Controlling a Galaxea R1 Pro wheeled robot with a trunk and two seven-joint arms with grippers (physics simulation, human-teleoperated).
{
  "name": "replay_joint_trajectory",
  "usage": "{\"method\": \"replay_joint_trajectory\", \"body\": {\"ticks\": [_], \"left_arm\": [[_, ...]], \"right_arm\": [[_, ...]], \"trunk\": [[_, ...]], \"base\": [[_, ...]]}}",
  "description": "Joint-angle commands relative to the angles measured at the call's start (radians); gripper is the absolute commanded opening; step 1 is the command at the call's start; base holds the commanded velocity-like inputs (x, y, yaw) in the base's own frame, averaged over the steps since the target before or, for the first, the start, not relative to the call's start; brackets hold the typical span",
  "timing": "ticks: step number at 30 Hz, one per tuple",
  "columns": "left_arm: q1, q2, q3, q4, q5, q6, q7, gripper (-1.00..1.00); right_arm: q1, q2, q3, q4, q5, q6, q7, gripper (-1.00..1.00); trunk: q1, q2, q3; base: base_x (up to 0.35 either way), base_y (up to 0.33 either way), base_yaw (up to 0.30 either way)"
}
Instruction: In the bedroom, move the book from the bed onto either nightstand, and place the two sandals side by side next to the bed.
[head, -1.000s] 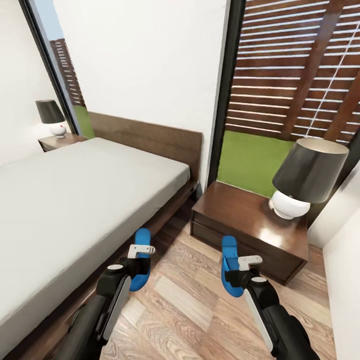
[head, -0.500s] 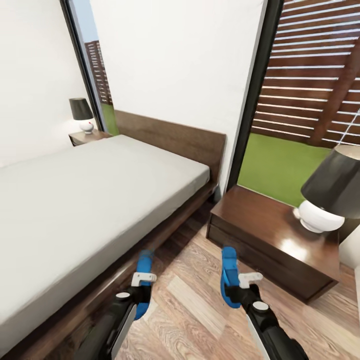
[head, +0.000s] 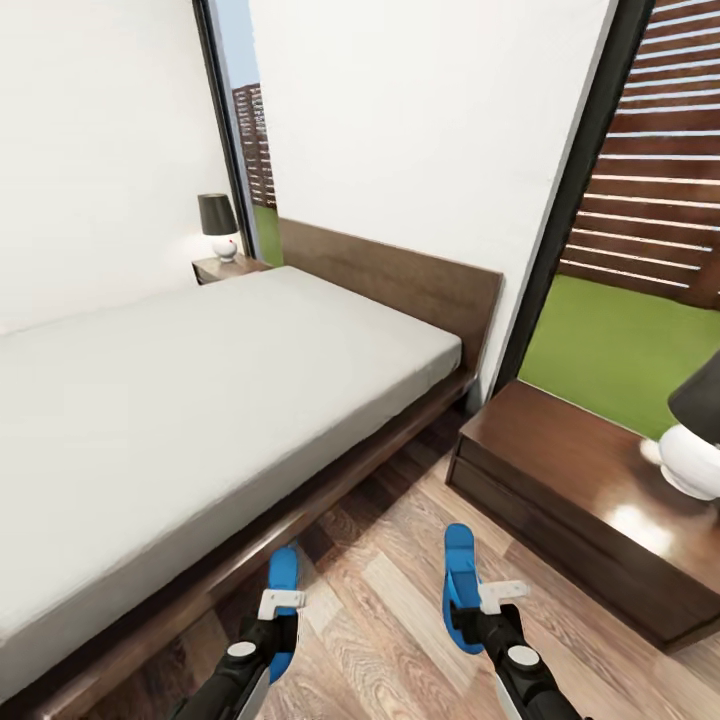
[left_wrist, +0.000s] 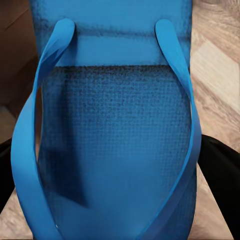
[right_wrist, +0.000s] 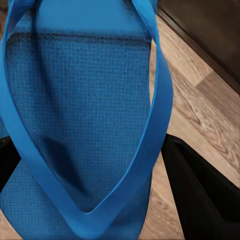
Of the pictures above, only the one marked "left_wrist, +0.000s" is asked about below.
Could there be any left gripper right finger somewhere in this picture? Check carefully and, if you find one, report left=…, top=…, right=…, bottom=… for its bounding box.
left=197, top=134, right=240, bottom=240

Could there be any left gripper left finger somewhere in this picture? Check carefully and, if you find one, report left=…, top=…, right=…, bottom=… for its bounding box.
left=0, top=138, right=15, bottom=214

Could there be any sandal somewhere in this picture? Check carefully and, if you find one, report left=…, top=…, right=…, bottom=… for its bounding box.
left=10, top=0, right=202, bottom=240

